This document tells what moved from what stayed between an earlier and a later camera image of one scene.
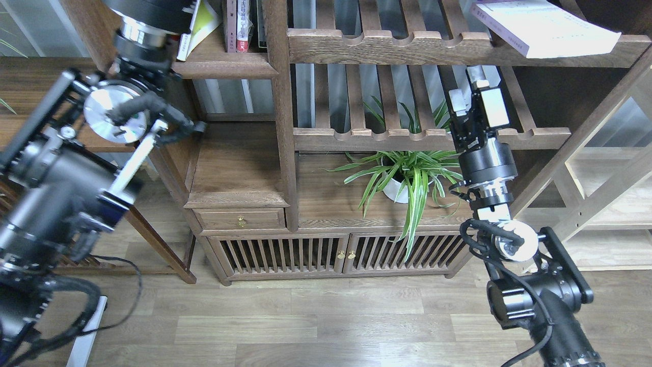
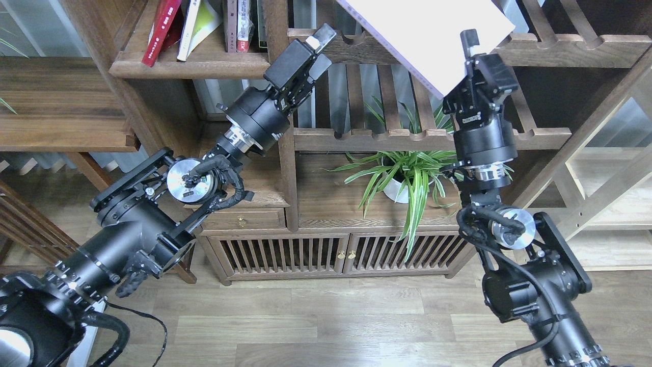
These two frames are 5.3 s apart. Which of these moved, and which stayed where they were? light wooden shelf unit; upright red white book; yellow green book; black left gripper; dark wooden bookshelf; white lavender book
Moved: black left gripper; white lavender book
Stayed: upright red white book; light wooden shelf unit; yellow green book; dark wooden bookshelf
